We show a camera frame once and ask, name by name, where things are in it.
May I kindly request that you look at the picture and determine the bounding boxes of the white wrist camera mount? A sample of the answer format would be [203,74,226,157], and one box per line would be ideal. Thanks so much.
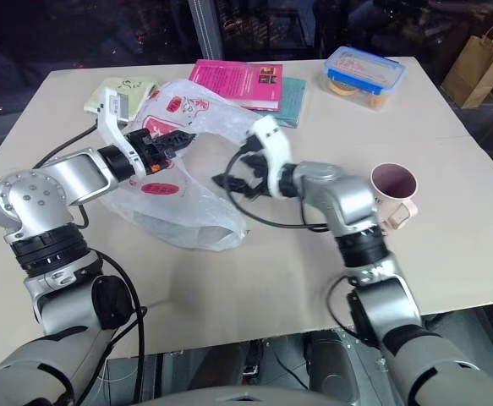
[94,87,151,175]
[244,115,294,199]

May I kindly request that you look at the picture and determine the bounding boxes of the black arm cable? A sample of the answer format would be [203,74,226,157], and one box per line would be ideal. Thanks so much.
[223,145,358,339]
[31,119,149,406]

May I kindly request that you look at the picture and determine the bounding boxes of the clear blue-lidded food container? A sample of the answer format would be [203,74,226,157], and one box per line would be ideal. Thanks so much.
[323,45,406,112]

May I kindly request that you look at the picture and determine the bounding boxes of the brown paper bag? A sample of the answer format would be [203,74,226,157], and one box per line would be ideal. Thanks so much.
[440,22,493,111]

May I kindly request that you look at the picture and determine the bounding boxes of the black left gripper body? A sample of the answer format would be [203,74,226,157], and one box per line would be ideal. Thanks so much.
[125,129,176,176]

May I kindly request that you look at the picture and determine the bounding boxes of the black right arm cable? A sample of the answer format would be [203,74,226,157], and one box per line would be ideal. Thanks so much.
[223,145,358,339]

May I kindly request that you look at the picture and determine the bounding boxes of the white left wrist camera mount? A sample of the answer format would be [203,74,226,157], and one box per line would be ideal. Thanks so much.
[94,87,151,175]

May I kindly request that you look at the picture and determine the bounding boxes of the silver robot torso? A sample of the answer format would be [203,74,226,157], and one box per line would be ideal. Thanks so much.
[173,382,327,406]

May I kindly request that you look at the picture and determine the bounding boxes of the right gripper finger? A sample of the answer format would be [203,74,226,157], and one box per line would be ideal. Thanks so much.
[211,172,256,199]
[241,151,269,179]

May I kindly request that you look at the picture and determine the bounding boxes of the pink mug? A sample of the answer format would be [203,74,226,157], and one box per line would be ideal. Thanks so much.
[369,163,420,233]

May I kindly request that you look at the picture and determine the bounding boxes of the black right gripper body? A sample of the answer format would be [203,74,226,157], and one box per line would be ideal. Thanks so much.
[247,163,276,201]

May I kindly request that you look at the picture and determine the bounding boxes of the translucent red-printed plastic bag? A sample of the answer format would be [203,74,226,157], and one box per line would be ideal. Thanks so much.
[101,79,269,253]

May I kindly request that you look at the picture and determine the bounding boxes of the pale green printed packet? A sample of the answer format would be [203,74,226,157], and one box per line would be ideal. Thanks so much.
[84,75,159,124]

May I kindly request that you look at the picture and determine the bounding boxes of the teal notebook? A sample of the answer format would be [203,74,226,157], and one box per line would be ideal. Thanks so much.
[266,76,309,129]

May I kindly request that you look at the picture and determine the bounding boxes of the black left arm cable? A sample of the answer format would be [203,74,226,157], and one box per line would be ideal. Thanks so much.
[31,119,149,406]

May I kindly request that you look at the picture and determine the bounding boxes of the grey metal post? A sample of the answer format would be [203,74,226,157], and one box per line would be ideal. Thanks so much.
[189,0,225,61]

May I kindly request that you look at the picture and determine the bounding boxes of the pink book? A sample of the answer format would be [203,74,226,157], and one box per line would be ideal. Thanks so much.
[187,59,284,112]

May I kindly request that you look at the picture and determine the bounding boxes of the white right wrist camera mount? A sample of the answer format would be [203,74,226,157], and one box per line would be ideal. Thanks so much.
[244,115,294,199]

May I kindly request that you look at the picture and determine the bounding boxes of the dark rounded shape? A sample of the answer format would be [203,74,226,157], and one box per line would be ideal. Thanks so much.
[307,332,359,395]

